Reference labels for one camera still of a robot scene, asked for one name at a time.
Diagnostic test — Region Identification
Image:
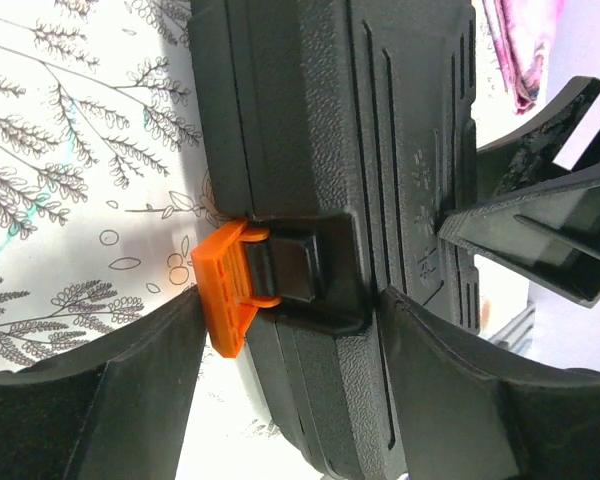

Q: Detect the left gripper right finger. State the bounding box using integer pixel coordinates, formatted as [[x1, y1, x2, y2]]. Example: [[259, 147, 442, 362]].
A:
[[379, 288, 600, 479]]

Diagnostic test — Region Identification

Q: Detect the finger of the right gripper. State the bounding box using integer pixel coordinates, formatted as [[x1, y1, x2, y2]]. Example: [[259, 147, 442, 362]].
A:
[[438, 162, 600, 306], [476, 76, 600, 200]]

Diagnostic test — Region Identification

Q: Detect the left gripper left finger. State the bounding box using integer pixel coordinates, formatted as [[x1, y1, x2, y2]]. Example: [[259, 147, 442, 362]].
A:
[[0, 289, 206, 479]]

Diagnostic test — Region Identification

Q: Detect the black plastic tool case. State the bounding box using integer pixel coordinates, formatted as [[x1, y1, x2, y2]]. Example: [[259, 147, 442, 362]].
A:
[[188, 1, 478, 479]]

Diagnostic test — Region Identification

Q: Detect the purple printed pouch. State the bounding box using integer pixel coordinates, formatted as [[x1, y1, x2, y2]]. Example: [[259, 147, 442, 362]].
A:
[[482, 0, 565, 115]]

